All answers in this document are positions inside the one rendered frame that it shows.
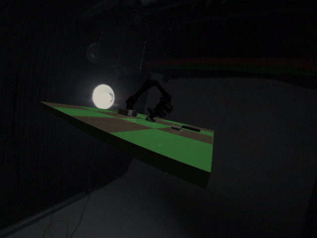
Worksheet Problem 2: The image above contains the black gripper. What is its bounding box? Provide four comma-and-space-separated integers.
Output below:
147, 104, 163, 119

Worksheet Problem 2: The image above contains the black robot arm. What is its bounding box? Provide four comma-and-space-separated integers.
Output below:
126, 80, 173, 118

